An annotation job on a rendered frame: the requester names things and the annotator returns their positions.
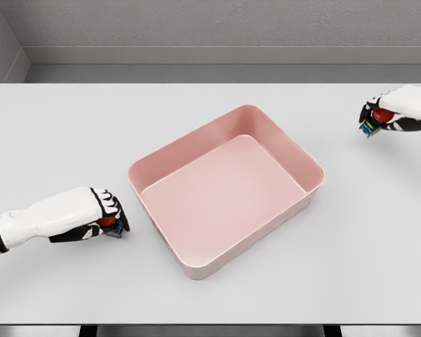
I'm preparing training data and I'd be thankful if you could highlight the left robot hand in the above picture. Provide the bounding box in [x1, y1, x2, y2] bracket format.
[27, 186, 131, 244]

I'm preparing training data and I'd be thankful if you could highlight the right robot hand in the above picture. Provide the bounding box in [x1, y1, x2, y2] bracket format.
[358, 84, 421, 136]

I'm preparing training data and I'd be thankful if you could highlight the pink rectangular basket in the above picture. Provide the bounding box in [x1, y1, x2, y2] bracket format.
[127, 104, 326, 281]

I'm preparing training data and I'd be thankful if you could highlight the red industrial switch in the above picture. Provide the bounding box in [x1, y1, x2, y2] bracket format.
[97, 216, 124, 239]
[359, 107, 395, 138]

